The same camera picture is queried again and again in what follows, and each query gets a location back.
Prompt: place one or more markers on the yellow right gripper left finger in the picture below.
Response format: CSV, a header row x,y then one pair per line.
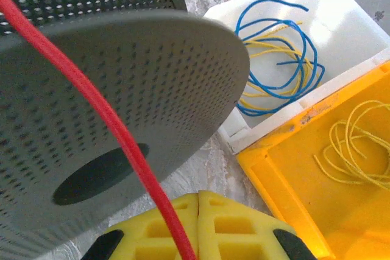
x,y
143,251

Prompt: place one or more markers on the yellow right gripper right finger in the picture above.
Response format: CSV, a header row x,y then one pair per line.
x,y
210,241

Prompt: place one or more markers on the yellow plastic bin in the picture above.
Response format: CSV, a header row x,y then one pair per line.
x,y
298,181

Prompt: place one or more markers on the white plastic bin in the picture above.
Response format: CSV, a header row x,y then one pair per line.
x,y
341,25

